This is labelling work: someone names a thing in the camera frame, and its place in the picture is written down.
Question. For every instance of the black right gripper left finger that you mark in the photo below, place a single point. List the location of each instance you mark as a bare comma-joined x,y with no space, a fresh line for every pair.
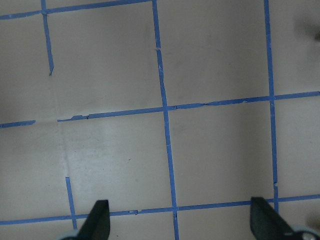
97,226

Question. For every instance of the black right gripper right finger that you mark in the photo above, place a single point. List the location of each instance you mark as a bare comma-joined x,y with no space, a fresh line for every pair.
267,224

